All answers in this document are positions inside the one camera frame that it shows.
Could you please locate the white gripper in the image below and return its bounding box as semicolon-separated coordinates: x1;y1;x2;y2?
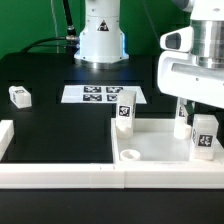
157;51;224;124

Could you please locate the white square tabletop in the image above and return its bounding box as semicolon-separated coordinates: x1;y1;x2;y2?
111;118;224;166

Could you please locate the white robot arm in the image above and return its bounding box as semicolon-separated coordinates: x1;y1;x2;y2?
75;0;224;121

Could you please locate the white fiducial marker sheet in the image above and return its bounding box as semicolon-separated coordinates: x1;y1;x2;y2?
61;85;146;104

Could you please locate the white U-shaped obstacle fence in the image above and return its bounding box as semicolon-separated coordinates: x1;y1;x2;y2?
0;119;224;190

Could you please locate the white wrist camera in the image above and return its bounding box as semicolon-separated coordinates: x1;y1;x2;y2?
160;26;194;53

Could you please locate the black cable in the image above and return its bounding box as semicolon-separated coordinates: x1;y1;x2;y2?
20;0;81;54

